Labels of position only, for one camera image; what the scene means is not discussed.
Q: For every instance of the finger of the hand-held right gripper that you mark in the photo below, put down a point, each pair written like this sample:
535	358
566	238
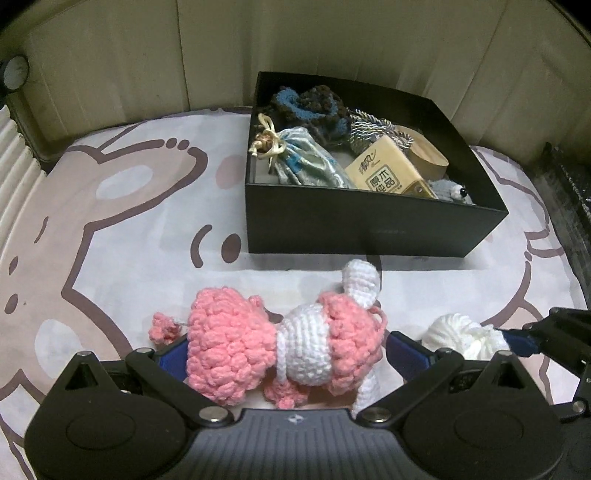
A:
521	340

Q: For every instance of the white ribbed cushion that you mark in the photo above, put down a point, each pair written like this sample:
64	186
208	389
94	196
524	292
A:
14	157

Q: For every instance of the blue brown crochet piece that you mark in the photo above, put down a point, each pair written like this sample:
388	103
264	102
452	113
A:
307	104

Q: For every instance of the dark textured cloth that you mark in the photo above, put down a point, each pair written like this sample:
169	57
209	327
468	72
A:
570	198

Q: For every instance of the white yarn pompom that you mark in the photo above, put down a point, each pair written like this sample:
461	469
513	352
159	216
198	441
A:
455	334

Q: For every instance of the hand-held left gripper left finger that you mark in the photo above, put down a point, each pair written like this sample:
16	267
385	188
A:
171	360

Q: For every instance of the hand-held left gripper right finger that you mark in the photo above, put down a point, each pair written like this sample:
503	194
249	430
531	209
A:
406	355

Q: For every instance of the grey crochet toy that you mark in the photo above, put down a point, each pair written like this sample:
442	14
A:
450	190

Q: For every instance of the beige padded headboard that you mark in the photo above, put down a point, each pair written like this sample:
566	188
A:
184	55

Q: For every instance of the printed blanket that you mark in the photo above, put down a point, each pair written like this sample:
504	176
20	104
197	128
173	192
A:
115	207

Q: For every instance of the round wooden box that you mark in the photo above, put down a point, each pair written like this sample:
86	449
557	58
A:
431	159

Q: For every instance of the pink white crochet doll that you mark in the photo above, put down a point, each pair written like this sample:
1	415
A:
231	341

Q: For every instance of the tan tissue packet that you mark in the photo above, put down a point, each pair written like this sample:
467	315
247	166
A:
385	168

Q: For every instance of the black cardboard box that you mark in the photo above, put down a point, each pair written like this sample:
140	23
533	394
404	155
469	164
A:
360	226

